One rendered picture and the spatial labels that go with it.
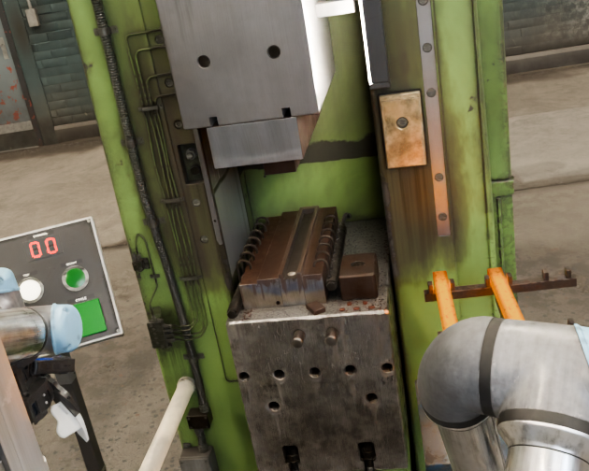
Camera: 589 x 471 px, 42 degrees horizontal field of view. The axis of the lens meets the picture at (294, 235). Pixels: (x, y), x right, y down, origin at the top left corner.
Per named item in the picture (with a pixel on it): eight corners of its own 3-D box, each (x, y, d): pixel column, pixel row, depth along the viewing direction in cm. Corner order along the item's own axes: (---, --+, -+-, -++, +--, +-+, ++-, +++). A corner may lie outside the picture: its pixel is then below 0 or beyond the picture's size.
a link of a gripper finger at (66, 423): (73, 458, 136) (35, 422, 134) (90, 436, 141) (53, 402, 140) (82, 450, 134) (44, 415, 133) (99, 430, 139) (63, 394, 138)
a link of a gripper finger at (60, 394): (65, 425, 139) (31, 392, 138) (70, 420, 140) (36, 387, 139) (79, 414, 136) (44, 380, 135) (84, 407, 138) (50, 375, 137)
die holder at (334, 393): (408, 468, 188) (388, 310, 170) (258, 474, 194) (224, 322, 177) (407, 347, 238) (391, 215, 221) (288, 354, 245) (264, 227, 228)
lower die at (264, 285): (326, 303, 178) (321, 270, 175) (244, 309, 182) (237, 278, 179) (339, 231, 217) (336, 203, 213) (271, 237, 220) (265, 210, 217)
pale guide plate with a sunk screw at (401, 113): (426, 164, 174) (419, 92, 168) (387, 169, 176) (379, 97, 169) (426, 162, 176) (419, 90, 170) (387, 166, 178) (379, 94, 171)
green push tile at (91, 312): (107, 330, 170) (98, 297, 171) (72, 340, 168) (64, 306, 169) (107, 330, 171) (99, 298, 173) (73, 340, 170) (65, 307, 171)
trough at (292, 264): (301, 278, 177) (300, 272, 176) (279, 279, 178) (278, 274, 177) (319, 209, 215) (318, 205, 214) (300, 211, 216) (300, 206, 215)
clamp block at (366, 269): (378, 298, 176) (375, 273, 174) (341, 301, 178) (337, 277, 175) (380, 275, 187) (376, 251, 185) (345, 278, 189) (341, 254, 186)
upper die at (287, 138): (303, 159, 165) (296, 116, 161) (214, 169, 168) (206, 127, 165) (322, 109, 203) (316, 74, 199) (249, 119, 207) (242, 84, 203)
